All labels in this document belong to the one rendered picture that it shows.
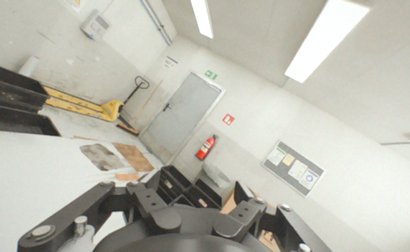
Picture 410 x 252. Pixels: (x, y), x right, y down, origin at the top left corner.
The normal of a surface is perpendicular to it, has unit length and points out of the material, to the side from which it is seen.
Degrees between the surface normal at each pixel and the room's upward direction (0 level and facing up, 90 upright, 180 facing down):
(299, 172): 89
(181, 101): 90
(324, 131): 90
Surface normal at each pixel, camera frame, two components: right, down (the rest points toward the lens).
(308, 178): -0.22, -0.20
